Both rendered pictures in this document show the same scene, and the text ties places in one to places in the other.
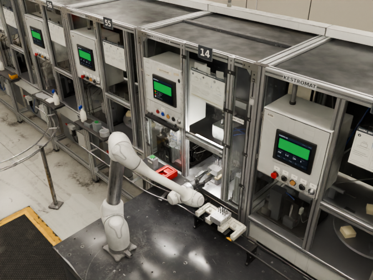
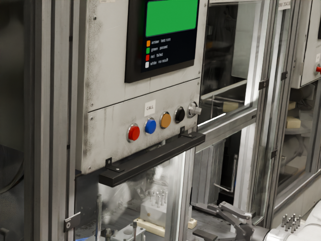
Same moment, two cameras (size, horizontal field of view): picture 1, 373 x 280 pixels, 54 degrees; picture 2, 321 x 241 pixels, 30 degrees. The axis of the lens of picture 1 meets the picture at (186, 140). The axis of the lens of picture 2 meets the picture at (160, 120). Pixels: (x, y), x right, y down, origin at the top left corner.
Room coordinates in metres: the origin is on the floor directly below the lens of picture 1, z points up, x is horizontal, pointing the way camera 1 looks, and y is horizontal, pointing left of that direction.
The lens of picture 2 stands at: (2.79, 1.36, 1.80)
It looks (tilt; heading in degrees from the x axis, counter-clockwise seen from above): 17 degrees down; 257
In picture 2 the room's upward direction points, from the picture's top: 4 degrees clockwise
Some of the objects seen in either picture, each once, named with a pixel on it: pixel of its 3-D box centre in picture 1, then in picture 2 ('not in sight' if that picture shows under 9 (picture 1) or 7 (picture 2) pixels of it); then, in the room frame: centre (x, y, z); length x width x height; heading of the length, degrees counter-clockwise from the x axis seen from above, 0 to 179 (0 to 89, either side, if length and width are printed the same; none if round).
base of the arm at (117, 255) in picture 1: (121, 246); not in sight; (1.84, 0.48, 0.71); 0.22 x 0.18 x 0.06; 45
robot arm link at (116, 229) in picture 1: (117, 230); not in sight; (1.86, 0.50, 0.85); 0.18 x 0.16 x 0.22; 22
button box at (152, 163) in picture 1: (153, 162); not in sight; (2.52, 0.28, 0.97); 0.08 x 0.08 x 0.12; 45
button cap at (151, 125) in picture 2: not in sight; (149, 126); (2.54, 0.18, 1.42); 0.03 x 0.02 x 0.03; 45
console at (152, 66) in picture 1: (174, 88); (109, 33); (2.62, 0.10, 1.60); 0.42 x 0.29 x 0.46; 45
